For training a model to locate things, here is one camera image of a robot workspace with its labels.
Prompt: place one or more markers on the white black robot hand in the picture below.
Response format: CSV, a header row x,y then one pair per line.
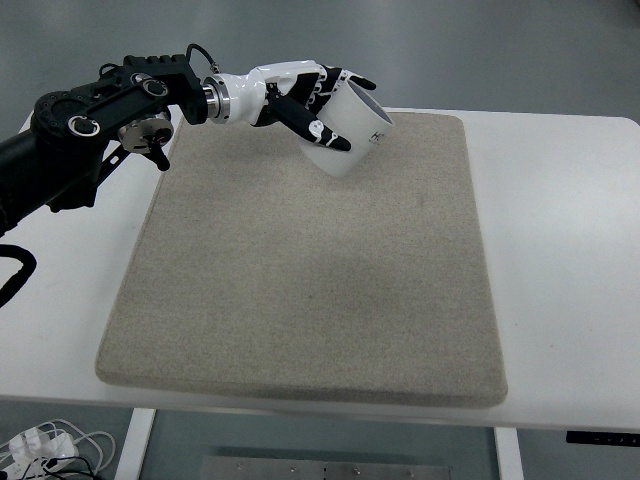
x,y
250,92

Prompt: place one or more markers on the white cylindrical cup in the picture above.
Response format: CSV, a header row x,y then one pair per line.
x,y
352,132

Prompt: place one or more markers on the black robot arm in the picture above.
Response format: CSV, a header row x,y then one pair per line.
x,y
65,145

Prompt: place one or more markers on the beige felt mat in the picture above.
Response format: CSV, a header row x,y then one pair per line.
x,y
300,310

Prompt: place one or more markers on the white table leg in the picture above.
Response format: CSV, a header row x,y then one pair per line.
x,y
134,445
509,455

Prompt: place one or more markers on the grey metal plate with screws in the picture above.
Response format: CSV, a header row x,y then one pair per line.
x,y
325,469

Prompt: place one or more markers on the white power adapter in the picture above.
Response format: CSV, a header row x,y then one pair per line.
x,y
42,443

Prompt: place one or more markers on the white power strip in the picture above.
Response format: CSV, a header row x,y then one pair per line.
x,y
22,470

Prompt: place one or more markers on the black table control panel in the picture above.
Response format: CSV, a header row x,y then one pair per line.
x,y
602,437

